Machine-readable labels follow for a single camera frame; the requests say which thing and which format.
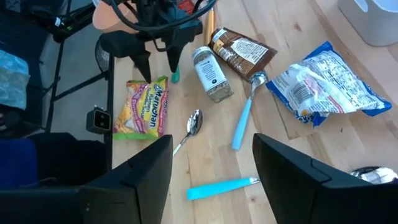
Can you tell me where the spoon with yellow handle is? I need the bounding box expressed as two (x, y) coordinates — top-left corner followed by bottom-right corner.
(203, 7), (216, 46)

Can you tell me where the glass herb jar white label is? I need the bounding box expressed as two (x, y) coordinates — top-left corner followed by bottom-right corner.
(192, 45), (234, 104)

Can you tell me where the pale blue plastic bag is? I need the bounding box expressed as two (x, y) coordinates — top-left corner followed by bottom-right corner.
(0, 49), (30, 110)

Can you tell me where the spoon with orange-tipped handle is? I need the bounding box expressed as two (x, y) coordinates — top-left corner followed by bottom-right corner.
(172, 108), (204, 158)

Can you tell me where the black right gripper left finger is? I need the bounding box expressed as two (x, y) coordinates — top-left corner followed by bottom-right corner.
(79, 134), (174, 224)

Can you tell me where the spoon with teal handle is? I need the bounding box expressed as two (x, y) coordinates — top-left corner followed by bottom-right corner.
(185, 176), (261, 202)

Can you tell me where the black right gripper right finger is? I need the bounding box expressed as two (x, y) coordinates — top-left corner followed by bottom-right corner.
(252, 133), (398, 224)

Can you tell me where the lime chili ramen packet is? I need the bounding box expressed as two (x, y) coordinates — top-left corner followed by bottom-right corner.
(112, 75), (169, 141)

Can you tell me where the gold spoon green handle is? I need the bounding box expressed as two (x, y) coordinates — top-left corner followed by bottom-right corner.
(170, 65), (181, 84)

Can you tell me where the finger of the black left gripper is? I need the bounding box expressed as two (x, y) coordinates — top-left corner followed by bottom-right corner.
(99, 30), (153, 83)
(162, 37), (188, 72)

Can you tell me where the white bin holding spices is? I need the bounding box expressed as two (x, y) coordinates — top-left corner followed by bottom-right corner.
(337, 0), (398, 47)

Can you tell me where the spoon with pale blue handle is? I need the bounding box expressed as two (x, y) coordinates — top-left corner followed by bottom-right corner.
(231, 70), (269, 152)

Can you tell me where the black table-level camera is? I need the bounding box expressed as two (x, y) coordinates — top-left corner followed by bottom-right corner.
(86, 106), (112, 134)

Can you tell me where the peach bowl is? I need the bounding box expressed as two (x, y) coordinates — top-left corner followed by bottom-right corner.
(92, 1), (139, 34)

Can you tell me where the brown spice pouch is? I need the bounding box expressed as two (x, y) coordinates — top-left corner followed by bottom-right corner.
(207, 27), (278, 82)

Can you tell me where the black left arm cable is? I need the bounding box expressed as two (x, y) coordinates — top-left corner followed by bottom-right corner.
(107, 0), (218, 32)

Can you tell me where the blue white ramen packet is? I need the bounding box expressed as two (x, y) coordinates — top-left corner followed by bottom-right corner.
(266, 40), (393, 128)

